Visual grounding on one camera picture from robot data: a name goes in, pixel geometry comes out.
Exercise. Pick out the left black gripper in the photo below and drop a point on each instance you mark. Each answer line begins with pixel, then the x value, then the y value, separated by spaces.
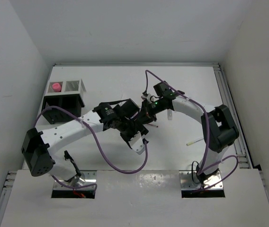
pixel 138 127

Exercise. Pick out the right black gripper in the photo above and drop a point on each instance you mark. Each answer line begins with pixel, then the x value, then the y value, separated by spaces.
pixel 147 115

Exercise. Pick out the yellow white pen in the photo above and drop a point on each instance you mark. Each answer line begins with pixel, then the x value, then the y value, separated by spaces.
pixel 195 141

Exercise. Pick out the pink eraser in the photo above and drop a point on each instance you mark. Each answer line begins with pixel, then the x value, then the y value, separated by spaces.
pixel 56 87

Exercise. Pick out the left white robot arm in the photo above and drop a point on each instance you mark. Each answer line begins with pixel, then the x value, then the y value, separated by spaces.
pixel 40 148

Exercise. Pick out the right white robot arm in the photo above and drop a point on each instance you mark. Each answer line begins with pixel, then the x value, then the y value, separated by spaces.
pixel 218 126

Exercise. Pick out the orange capped white marker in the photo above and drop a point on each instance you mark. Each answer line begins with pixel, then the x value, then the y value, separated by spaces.
pixel 169 114

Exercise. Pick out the white slatted organizer bin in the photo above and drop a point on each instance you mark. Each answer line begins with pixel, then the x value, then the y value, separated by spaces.
pixel 69 87

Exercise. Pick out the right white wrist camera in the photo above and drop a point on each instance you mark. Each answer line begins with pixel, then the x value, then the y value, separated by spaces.
pixel 148 97

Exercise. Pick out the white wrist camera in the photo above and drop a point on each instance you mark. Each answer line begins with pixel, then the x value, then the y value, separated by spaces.
pixel 148 97
pixel 137 143

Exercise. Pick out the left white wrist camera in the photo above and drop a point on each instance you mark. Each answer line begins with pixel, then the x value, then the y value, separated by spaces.
pixel 137 143

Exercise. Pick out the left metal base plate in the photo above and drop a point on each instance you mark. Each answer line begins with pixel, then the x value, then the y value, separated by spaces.
pixel 87 181

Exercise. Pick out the metal base plate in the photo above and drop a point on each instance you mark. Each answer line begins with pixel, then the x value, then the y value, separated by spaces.
pixel 190 182
pixel 87 181

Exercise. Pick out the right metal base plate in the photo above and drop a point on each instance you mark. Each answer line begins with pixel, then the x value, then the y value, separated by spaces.
pixel 190 182

